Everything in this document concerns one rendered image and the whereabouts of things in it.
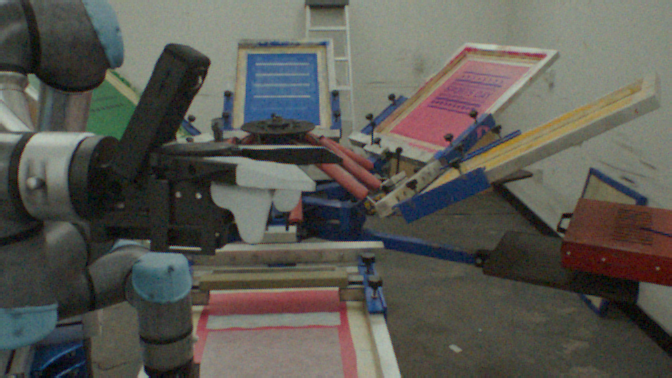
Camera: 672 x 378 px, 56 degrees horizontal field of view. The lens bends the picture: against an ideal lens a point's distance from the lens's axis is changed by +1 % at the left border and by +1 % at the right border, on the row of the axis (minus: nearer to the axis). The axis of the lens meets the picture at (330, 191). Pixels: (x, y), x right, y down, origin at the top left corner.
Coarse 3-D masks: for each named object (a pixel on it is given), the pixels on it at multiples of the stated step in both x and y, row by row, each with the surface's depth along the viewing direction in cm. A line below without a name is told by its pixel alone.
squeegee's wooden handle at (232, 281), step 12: (204, 276) 173; (216, 276) 172; (228, 276) 172; (240, 276) 172; (252, 276) 172; (264, 276) 172; (276, 276) 172; (288, 276) 172; (300, 276) 171; (312, 276) 171; (324, 276) 171; (336, 276) 171; (204, 288) 169; (216, 288) 169; (228, 288) 169; (240, 288) 169; (252, 288) 170; (264, 288) 170; (276, 288) 170
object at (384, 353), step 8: (200, 272) 191; (208, 272) 191; (352, 272) 191; (368, 312) 167; (368, 320) 167; (376, 320) 162; (384, 320) 163; (376, 328) 159; (384, 328) 159; (376, 336) 155; (384, 336) 155; (376, 344) 152; (384, 344) 151; (376, 352) 151; (384, 352) 148; (392, 352) 148; (376, 360) 150; (384, 360) 145; (392, 360) 145; (384, 368) 142; (392, 368) 142; (144, 376) 139; (384, 376) 139; (392, 376) 139
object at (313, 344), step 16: (288, 304) 178; (304, 304) 178; (320, 304) 178; (336, 304) 178; (288, 336) 161; (304, 336) 161; (320, 336) 161; (336, 336) 161; (288, 352) 154; (304, 352) 154; (320, 352) 154; (336, 352) 154; (352, 352) 154; (272, 368) 148; (288, 368) 148; (304, 368) 148; (320, 368) 148; (336, 368) 148; (352, 368) 148
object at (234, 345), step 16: (224, 304) 178; (240, 304) 178; (256, 304) 178; (272, 304) 178; (208, 336) 162; (224, 336) 162; (240, 336) 162; (256, 336) 162; (272, 336) 162; (208, 352) 154; (224, 352) 154; (240, 352) 154; (256, 352) 154; (272, 352) 154; (208, 368) 148; (224, 368) 148; (240, 368) 148; (256, 368) 148
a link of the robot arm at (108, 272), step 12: (120, 252) 92; (132, 252) 92; (144, 252) 93; (96, 264) 89; (108, 264) 89; (120, 264) 90; (132, 264) 89; (96, 276) 88; (108, 276) 89; (120, 276) 89; (96, 288) 87; (108, 288) 88; (120, 288) 89; (96, 300) 88; (108, 300) 89; (120, 300) 91
